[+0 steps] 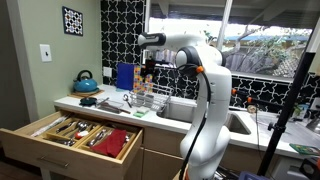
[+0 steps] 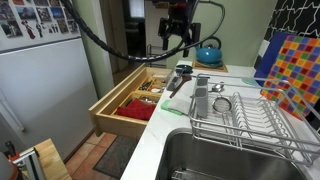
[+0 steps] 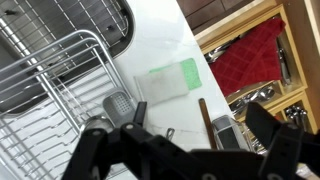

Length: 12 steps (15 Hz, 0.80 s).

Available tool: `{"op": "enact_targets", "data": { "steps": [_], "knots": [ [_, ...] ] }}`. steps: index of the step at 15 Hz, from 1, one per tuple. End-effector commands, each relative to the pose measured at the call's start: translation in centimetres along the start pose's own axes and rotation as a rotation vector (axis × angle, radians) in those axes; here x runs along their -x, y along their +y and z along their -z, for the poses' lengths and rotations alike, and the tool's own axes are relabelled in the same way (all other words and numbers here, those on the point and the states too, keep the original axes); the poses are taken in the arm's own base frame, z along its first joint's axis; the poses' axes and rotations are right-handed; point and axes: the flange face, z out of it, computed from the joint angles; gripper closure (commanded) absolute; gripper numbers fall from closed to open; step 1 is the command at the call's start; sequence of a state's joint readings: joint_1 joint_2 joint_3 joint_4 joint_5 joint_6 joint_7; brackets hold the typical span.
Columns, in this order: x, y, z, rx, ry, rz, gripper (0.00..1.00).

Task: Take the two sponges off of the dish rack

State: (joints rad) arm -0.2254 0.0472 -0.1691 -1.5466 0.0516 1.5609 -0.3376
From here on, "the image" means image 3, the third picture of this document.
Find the wooden drawer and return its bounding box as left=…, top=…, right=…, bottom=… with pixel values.
left=194, top=0, right=320, bottom=135

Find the metal sink grid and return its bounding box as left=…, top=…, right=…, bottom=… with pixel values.
left=0, top=0, right=130, bottom=69

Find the metal wire dish rack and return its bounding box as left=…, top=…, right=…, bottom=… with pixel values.
left=0, top=29, right=136, bottom=180

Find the wooden handled spatula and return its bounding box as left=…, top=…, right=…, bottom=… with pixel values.
left=198, top=97, right=219, bottom=150

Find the grey utensil caddy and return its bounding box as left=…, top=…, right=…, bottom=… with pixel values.
left=102, top=89, right=136, bottom=128

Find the steel cutlery pile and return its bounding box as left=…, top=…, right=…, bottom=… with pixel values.
left=229, top=84, right=277, bottom=113
left=283, top=104, right=308, bottom=132

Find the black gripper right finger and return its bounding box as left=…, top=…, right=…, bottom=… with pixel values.
left=245, top=101, right=320, bottom=180

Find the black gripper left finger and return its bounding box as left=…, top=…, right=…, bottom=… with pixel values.
left=61, top=101, right=201, bottom=180

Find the green sponge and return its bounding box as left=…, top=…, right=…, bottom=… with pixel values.
left=148, top=57, right=203, bottom=91

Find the stainless steel sink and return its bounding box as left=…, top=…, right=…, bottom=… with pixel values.
left=0, top=0, right=136, bottom=116

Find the red cloth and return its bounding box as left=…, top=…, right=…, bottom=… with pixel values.
left=208, top=16, right=287, bottom=98

